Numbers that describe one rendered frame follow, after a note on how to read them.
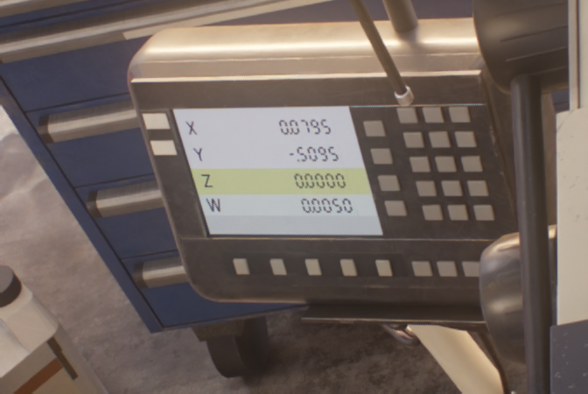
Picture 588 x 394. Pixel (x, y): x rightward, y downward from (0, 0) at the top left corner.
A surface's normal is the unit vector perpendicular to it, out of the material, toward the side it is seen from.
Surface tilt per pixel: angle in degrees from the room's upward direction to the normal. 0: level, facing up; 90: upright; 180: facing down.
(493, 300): 43
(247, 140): 71
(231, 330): 90
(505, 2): 26
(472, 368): 47
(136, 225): 90
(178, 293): 90
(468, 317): 20
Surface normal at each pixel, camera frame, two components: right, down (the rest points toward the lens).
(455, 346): 0.15, -0.04
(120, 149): -0.11, 0.76
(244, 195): -0.40, 0.52
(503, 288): -0.34, -0.20
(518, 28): -0.28, 0.14
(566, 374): -0.36, -0.64
